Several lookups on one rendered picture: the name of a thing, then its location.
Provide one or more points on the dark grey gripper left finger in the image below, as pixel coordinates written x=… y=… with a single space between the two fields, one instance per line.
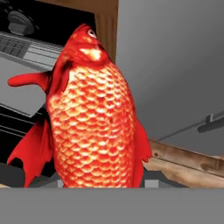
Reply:
x=48 y=180

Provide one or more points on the black hob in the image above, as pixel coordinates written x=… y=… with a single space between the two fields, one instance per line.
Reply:
x=58 y=20

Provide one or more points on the large grey cupboard door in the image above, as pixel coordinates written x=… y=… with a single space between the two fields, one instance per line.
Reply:
x=172 y=58

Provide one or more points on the brown wooden cupboard side panel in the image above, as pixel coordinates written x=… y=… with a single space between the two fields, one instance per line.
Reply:
x=108 y=26

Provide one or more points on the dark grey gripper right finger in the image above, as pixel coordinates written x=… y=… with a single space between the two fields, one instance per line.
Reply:
x=163 y=180

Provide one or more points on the red orange fish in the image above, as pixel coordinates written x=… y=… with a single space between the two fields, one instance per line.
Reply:
x=93 y=116

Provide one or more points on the grey round hob burner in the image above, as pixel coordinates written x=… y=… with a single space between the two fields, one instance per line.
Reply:
x=20 y=22

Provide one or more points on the grey oven door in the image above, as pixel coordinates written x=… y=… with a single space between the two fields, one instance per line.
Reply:
x=17 y=93

